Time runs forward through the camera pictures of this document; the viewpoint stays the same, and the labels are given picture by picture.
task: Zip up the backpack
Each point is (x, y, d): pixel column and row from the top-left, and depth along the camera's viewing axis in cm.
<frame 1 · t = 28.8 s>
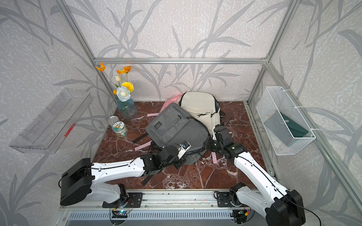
left hand: (185, 155, 79), fingers closed
right hand: (203, 141, 80), fingers closed
grey backpack: (175, 125, 94), point 11 cm above the table
beige backpack: (204, 106, 112), point 6 cm above the table
pink backpack: (173, 100, 119), point 4 cm above the table
sunflower label plastic can: (120, 128, 96), point 8 cm above the table
blue glass vase: (127, 108, 104), point 11 cm above the table
artificial flower bouquet: (123, 91, 82), point 34 cm above the table

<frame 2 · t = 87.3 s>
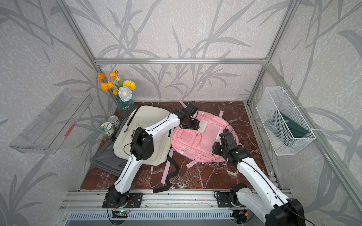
left hand: (196, 126, 96), fingers open
right hand: (214, 146, 83), fingers open
grey backpack: (106, 159, 84), point 6 cm above the table
beige backpack: (129, 119, 99), point 10 cm above the table
pink backpack: (195, 146, 91), point 5 cm above the table
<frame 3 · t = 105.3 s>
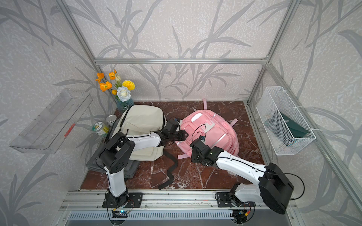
left hand: (186, 136, 94), fingers open
right hand: (192, 156, 83), fingers open
pink backpack: (214, 128, 100), point 5 cm above the table
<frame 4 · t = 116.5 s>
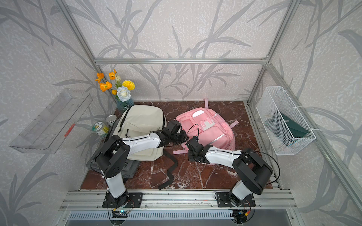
left hand: (189, 137, 90), fingers closed
right hand: (191, 154, 90), fingers closed
